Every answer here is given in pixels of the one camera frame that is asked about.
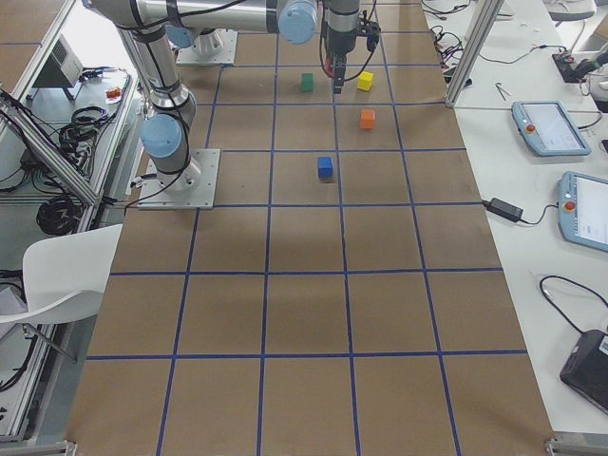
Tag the white chair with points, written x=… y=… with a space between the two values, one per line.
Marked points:
x=65 y=277

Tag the aluminium frame post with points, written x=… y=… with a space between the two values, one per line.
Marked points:
x=481 y=24

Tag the black power adapter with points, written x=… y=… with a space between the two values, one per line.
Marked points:
x=503 y=209

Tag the teach pendant far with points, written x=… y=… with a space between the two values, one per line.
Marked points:
x=547 y=129

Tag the blue wooden block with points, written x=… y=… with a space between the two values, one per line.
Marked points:
x=325 y=167

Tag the red wooden block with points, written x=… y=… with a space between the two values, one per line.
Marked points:
x=328 y=65

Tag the hex key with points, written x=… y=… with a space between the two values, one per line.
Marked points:
x=503 y=93

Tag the teach pendant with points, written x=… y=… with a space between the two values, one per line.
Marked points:
x=582 y=210
x=547 y=129

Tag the teach pendant near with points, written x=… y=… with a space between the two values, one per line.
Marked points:
x=582 y=210

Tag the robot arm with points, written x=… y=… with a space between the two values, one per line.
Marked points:
x=146 y=30
x=339 y=23

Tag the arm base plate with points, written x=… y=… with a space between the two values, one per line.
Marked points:
x=194 y=188
x=217 y=48

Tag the yellow wooden block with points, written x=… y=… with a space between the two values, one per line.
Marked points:
x=365 y=81

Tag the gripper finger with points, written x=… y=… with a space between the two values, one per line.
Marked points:
x=339 y=72

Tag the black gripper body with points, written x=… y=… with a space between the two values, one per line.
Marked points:
x=338 y=46

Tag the black laptop device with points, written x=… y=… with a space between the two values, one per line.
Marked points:
x=585 y=370

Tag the green wooden block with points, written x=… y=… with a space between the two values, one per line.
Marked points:
x=307 y=82

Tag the orange wooden block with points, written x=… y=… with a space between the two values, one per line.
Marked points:
x=367 y=119

